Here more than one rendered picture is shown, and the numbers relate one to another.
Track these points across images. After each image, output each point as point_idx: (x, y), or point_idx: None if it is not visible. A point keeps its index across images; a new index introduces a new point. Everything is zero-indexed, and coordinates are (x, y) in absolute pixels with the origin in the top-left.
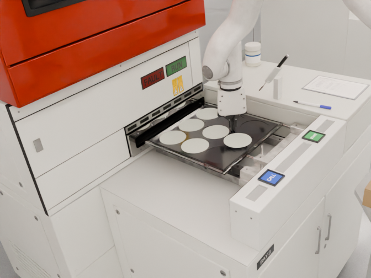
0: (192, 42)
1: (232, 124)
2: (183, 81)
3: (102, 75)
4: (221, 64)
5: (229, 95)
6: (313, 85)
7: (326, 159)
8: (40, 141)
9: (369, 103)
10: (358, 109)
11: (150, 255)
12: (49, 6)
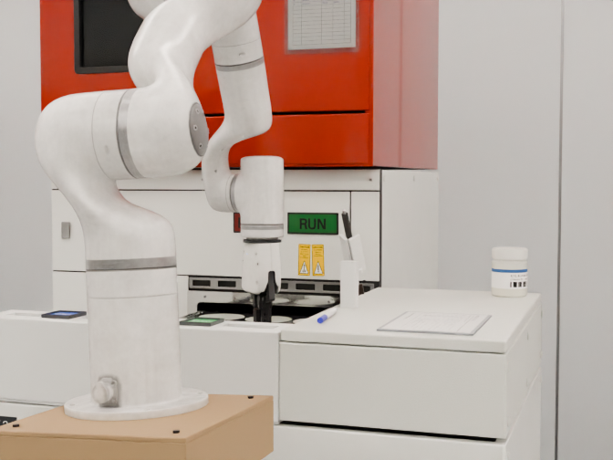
0: (361, 196)
1: (254, 316)
2: (325, 258)
3: (171, 182)
4: (203, 176)
5: (247, 251)
6: (430, 314)
7: (192, 371)
8: (67, 225)
9: (414, 360)
10: (344, 339)
11: None
12: (99, 67)
